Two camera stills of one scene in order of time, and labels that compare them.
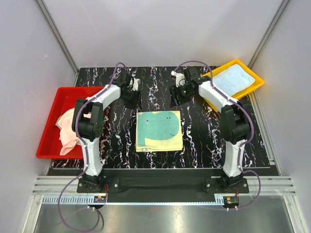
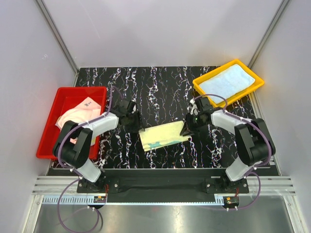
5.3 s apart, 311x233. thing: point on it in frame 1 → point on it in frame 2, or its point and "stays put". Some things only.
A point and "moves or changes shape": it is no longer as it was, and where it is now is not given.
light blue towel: (233, 79) stays put
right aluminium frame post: (268, 33) stays put
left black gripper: (136, 103) → (138, 125)
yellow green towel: (160, 130) moves or changes shape
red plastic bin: (65, 99) stays put
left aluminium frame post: (57, 34) stays put
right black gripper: (174, 91) → (188, 129)
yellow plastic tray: (258, 82) stays put
